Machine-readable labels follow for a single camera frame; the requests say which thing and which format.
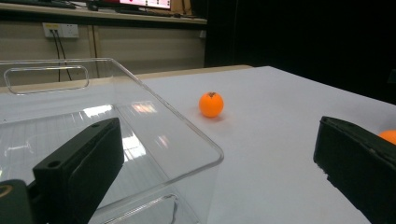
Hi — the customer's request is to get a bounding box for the monitor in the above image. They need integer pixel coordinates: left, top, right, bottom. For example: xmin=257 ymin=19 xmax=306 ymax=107
xmin=119 ymin=0 xmax=172 ymax=10

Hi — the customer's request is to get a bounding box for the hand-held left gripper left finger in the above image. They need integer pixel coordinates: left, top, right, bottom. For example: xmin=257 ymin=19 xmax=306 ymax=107
xmin=32 ymin=117 xmax=125 ymax=224

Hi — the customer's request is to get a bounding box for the orange table tennis ball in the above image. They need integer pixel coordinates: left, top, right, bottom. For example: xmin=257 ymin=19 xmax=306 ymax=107
xmin=198 ymin=91 xmax=225 ymax=119
xmin=377 ymin=129 xmax=396 ymax=146

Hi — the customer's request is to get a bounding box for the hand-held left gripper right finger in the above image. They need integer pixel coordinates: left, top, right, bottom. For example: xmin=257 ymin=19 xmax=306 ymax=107
xmin=313 ymin=116 xmax=396 ymax=224

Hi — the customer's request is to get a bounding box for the black cable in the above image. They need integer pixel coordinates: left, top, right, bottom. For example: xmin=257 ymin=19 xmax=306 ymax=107
xmin=51 ymin=30 xmax=62 ymax=83
xmin=55 ymin=30 xmax=73 ymax=82

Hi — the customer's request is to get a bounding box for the white wall socket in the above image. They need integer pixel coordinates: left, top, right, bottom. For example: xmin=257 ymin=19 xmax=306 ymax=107
xmin=42 ymin=21 xmax=80 ymax=39

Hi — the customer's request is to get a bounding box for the wooden desk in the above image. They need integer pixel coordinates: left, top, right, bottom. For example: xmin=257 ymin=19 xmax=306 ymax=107
xmin=0 ymin=2 xmax=208 ymax=26

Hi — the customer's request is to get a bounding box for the clear plastic box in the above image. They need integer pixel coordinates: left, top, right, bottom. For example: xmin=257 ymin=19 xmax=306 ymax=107
xmin=0 ymin=57 xmax=225 ymax=224

